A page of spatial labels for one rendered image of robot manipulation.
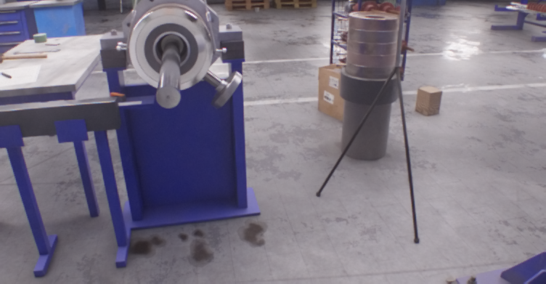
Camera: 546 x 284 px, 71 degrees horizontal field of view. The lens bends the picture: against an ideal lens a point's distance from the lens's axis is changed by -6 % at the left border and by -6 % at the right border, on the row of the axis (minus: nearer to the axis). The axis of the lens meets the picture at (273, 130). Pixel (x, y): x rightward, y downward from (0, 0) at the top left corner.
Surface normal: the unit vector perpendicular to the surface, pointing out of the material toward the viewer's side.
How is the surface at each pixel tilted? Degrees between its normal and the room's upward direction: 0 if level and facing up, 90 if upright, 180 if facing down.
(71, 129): 90
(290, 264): 0
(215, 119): 90
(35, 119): 90
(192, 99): 90
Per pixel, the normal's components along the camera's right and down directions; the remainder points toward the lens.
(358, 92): -0.50, 0.35
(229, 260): 0.00, -0.91
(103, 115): 0.21, 0.39
